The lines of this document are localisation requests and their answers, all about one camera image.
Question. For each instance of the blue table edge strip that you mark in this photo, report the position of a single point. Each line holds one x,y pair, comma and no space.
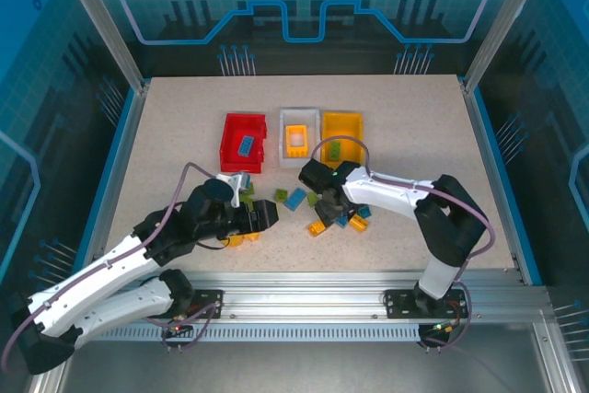
83,249
532,269

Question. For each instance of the white plastic bin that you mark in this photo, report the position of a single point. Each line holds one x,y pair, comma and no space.
299,113

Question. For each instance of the left wrist camera, white mount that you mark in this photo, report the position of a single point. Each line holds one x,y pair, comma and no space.
237,183

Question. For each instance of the large hollow yellow lego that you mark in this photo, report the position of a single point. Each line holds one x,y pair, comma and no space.
296,150

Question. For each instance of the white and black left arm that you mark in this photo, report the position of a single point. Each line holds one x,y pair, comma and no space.
92,273

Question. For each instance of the yellow plastic bin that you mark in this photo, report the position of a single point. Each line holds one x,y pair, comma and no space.
349,126

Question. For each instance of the red plastic bin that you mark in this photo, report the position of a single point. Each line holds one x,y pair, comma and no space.
230,153

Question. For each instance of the small blue lego brick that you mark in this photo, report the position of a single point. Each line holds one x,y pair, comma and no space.
343,222
365,211

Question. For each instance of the green lego brick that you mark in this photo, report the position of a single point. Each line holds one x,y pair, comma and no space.
335,150
313,199
281,194
249,195

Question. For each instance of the aluminium frame post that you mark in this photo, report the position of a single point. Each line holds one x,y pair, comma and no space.
113,34
499,20

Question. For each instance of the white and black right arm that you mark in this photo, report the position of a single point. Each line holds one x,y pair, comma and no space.
391,195

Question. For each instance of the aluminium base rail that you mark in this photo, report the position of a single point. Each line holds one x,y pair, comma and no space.
299,292

